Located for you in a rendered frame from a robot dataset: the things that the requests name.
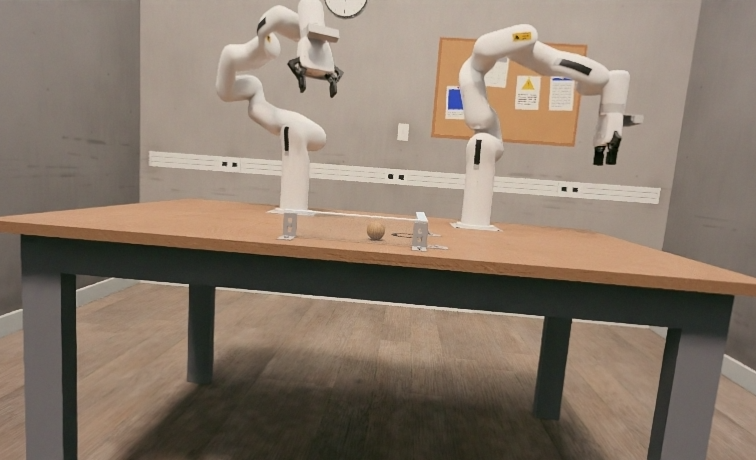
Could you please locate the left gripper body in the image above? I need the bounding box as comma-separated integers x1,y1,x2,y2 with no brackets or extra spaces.
593,112,624,146

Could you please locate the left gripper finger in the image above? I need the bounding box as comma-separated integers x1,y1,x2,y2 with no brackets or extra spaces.
605,131,622,165
593,146,606,166

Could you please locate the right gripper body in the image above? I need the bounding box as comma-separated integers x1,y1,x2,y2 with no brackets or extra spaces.
297,36,334,81

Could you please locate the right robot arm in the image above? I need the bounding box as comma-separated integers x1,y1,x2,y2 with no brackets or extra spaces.
216,0,340,213

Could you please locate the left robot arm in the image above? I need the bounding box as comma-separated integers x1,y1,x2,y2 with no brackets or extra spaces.
456,25,644,229

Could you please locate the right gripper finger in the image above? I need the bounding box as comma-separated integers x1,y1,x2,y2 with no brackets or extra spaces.
324,65,344,98
287,57,307,93

